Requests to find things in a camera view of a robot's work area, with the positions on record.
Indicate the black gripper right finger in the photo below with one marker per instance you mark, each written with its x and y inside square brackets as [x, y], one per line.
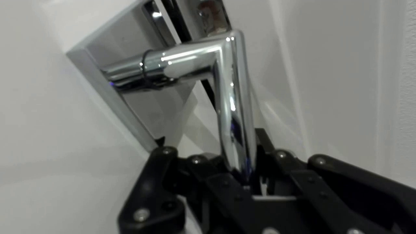
[355, 199]

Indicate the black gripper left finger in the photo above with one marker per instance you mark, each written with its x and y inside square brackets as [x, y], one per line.
[173, 199]

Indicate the white panelled door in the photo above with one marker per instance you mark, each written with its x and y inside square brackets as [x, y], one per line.
[52, 130]

